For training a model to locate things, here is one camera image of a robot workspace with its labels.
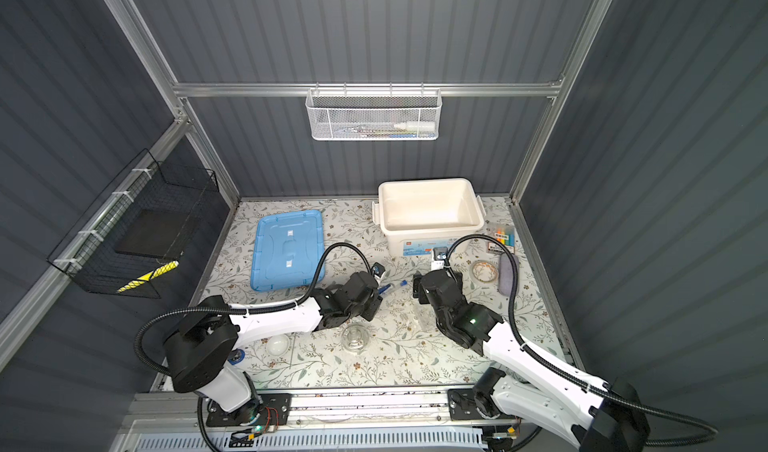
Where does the colourful marker pack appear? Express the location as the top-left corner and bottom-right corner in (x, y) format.
(487, 223), (516, 255)

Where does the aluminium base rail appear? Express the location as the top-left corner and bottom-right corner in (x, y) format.
(203, 385), (529, 432)

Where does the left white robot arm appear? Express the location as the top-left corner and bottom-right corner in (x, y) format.
(163, 271), (382, 412)

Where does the black wire wall basket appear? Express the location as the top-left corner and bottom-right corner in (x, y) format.
(47, 151), (221, 298)

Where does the blue plastic bin lid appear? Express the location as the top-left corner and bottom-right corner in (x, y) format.
(250, 210), (325, 292)

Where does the clear tape roll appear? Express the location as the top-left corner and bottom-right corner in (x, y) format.
(470, 260), (499, 284)

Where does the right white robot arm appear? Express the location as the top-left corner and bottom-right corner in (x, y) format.
(413, 269), (650, 451)

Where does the white bottle in basket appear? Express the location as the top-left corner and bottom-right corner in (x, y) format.
(393, 121), (437, 134)

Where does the blue black small device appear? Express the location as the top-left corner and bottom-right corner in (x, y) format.
(228, 349), (245, 365)

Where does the black pad in basket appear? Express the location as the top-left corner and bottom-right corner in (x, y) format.
(114, 209), (200, 260)

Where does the white plastic storage bin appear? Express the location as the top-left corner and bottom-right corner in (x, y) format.
(372, 178), (486, 257)

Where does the grey eyeglass case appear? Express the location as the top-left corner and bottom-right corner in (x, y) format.
(498, 253), (519, 297)

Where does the yellow black striped item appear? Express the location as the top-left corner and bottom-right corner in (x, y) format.
(117, 260), (179, 293)

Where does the white wire mesh basket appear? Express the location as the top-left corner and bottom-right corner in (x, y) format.
(305, 90), (443, 141)

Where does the white round dish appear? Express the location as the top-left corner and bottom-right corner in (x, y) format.
(266, 334), (291, 356)

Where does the clear test tube rack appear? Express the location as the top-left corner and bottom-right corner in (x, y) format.
(413, 305), (437, 333)

